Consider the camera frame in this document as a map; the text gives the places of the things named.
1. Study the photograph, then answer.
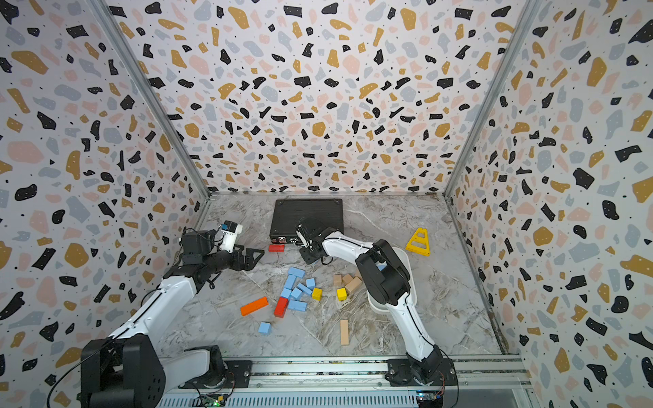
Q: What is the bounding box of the white plastic tray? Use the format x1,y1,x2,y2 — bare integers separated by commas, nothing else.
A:
367,246,418,316

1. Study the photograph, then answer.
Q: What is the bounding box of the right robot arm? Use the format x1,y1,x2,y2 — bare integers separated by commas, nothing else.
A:
296,218,450,387

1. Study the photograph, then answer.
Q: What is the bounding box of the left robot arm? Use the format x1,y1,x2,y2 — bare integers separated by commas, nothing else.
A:
75,222,265,407

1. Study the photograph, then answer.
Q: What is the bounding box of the small red block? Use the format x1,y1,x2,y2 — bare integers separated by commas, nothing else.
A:
268,244,285,253

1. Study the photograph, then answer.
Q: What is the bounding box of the black hard case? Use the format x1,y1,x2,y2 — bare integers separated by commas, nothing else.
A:
270,198,345,244

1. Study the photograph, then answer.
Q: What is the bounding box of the blue block top cluster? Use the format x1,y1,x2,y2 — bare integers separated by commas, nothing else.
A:
287,267,305,279

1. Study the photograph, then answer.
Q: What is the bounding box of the blue block upper left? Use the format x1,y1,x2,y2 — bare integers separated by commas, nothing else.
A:
284,275,297,290

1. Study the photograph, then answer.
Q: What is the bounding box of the orange long block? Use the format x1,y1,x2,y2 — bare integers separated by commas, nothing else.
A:
240,297,269,316

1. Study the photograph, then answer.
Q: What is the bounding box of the red upright block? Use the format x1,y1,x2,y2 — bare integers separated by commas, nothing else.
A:
274,297,289,319

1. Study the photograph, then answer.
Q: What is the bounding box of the blue block beside red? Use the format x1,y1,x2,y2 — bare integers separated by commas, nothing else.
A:
287,300,307,312

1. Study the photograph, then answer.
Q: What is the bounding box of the wood block cluster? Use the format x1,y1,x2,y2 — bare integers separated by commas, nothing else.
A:
333,273,363,293

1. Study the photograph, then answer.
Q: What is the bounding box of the lone blue cube front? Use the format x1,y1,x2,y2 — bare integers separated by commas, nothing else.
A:
258,322,271,335

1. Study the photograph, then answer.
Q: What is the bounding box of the yellow cube right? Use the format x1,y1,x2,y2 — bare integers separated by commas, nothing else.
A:
337,288,348,302

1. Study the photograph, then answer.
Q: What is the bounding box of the yellow triangle block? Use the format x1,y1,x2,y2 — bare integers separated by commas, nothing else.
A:
405,228,430,257

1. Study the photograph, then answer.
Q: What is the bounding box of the long natural wood block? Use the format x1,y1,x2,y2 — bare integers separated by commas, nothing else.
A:
339,320,350,346

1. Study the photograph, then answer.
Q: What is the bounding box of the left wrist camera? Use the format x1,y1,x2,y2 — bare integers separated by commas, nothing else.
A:
219,220,243,253

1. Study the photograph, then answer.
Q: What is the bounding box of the aluminium front rail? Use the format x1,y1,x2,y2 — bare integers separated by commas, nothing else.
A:
99,354,537,408

